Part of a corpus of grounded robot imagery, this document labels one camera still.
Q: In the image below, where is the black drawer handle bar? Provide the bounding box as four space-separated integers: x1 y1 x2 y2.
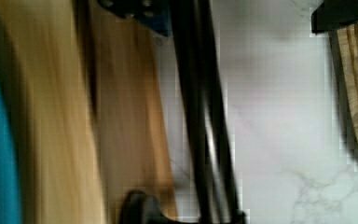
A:
119 0 247 224

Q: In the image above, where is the wooden drawer cabinet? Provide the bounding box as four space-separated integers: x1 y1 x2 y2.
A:
0 0 176 224

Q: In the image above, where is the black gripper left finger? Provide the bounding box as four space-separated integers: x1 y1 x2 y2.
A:
97 0 172 37

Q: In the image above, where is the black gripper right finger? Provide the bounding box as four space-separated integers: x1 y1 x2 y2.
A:
311 0 358 34

